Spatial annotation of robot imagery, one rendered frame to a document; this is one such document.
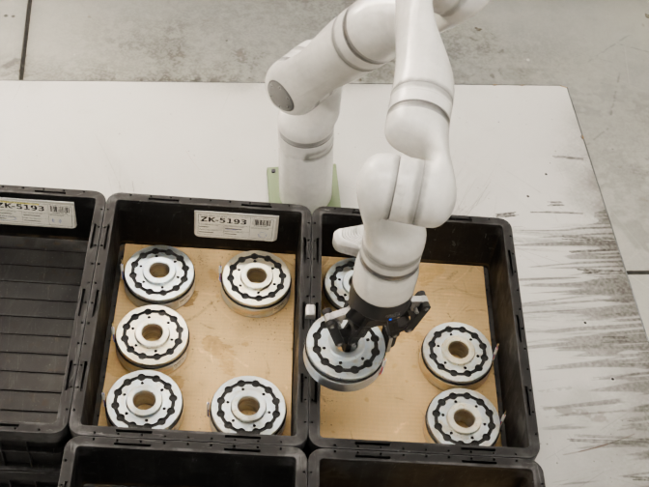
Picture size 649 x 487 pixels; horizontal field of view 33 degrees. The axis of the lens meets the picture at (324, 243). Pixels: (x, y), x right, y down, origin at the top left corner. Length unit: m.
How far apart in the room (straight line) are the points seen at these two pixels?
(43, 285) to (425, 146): 0.70
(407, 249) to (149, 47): 2.13
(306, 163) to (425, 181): 0.68
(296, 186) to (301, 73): 0.29
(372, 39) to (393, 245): 0.36
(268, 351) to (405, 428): 0.22
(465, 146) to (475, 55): 1.29
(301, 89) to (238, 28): 1.70
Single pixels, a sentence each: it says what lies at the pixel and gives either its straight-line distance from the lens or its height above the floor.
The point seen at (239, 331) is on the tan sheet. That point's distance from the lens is 1.61.
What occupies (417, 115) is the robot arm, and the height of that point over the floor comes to 1.35.
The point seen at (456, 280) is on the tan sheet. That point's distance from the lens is 1.71.
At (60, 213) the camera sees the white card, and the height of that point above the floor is 0.89.
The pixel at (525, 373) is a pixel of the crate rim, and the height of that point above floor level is 0.93.
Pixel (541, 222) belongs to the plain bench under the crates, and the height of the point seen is 0.70.
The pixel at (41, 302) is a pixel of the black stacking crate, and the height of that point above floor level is 0.83.
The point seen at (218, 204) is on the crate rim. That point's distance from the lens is 1.63.
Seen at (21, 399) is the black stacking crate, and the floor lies 0.83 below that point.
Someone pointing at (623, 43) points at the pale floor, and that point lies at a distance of 3.56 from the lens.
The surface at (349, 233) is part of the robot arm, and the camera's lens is 1.31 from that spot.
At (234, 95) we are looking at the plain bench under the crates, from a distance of 2.11.
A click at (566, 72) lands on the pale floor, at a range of 3.39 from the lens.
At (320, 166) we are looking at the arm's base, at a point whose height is 0.84.
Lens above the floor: 2.17
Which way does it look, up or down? 51 degrees down
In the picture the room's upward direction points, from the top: 9 degrees clockwise
